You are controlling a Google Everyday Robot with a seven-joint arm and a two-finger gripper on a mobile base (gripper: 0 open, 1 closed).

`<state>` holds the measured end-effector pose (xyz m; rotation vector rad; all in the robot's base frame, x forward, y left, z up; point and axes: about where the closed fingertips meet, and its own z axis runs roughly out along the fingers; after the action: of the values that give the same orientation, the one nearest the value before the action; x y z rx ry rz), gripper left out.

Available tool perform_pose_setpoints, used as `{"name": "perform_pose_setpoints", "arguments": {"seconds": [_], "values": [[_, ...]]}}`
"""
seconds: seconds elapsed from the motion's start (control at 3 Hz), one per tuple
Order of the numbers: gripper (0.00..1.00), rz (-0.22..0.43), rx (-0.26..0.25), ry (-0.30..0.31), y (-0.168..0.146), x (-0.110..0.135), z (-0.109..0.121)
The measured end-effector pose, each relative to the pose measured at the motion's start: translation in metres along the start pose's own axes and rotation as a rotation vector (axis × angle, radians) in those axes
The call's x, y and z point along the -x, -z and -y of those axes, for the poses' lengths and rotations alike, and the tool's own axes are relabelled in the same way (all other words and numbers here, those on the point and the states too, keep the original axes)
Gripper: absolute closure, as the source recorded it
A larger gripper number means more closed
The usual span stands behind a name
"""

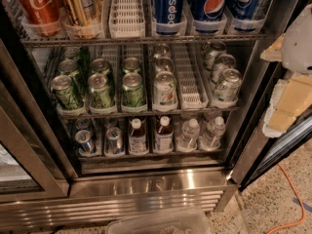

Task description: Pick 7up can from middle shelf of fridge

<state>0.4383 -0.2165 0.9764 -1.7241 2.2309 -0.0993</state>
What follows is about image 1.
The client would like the white 7up can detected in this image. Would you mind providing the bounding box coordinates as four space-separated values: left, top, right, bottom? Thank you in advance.
154 71 176 106
151 44 171 59
155 57 175 73

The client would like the white can column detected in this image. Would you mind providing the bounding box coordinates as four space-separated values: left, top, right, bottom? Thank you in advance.
211 54 236 86
214 68 242 102
200 41 226 72

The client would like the green can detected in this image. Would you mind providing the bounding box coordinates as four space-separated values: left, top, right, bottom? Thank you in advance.
51 75 84 110
62 47 84 65
58 59 86 96

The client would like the green can column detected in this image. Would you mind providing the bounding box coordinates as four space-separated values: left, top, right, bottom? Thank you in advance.
122 72 146 108
91 58 114 82
88 73 115 109
122 58 141 74

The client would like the white 7up can back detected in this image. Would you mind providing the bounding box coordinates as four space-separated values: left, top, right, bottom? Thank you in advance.
151 44 171 59

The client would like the dark drink bottle left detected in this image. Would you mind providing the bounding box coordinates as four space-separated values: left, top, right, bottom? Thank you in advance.
128 118 147 155

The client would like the middle blue Pepsi can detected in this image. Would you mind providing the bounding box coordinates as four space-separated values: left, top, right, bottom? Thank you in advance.
193 0 225 33

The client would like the left blue Pepsi can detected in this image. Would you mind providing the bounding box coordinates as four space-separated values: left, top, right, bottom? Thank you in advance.
153 0 183 35

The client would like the blue pepsi can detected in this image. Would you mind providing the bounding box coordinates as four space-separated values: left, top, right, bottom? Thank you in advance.
193 0 225 33
226 0 271 32
153 0 183 35

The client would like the red Coca-Cola can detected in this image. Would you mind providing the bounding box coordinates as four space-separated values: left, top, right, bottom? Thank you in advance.
18 0 60 37

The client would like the white 7up can front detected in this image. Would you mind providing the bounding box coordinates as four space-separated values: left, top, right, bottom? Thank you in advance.
154 71 176 106

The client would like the right blue Pepsi can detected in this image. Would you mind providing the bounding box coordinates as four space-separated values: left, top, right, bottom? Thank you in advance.
226 0 271 32

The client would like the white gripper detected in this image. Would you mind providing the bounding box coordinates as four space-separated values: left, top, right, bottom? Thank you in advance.
260 4 312 137

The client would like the dark drink bottle right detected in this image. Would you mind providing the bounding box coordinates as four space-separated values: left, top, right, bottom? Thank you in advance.
154 116 174 154

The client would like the orange cable on floor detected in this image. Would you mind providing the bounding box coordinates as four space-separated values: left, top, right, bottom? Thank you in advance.
265 163 307 234

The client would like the clear water bottle left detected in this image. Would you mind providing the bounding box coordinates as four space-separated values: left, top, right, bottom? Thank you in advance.
177 118 200 152

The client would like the white can front right column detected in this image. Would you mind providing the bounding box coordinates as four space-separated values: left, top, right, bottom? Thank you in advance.
214 68 242 102

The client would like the stainless steel fridge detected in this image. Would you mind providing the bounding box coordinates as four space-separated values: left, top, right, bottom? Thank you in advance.
0 0 311 230

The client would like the green can left back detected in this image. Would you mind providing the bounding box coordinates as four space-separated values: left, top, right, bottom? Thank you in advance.
62 47 84 65

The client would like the gold soda can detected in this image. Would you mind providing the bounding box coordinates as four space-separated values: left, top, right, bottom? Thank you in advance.
64 0 100 39

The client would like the empty white middle-shelf tray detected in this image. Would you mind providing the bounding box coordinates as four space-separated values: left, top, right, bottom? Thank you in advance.
172 44 208 110

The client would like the silver-blue can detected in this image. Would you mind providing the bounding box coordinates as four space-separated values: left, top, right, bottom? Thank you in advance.
75 118 94 134
75 130 96 154

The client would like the silver-blue can front left bottom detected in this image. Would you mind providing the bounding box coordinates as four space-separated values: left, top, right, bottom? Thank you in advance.
75 130 96 154

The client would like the silver-blue can back left bottom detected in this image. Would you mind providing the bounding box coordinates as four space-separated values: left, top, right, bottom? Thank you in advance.
75 118 94 134

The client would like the green can front left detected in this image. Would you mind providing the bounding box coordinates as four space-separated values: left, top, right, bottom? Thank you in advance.
51 75 84 110

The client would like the white can back right column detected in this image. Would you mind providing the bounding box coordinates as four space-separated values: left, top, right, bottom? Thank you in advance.
200 41 226 72

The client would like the dark drink bottle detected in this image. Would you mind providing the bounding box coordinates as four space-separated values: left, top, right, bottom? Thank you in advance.
128 118 147 155
154 116 174 154

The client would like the white can middle right column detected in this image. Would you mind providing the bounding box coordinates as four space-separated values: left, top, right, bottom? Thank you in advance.
211 54 236 86

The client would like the clear plastic bin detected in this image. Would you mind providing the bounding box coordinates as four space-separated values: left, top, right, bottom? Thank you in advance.
105 207 211 234

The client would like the clear water bottle right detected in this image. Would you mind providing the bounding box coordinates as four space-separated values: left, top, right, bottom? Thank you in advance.
199 116 225 151

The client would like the clear water bottle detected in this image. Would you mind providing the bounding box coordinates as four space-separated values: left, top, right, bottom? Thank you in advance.
177 118 200 152
199 116 225 151

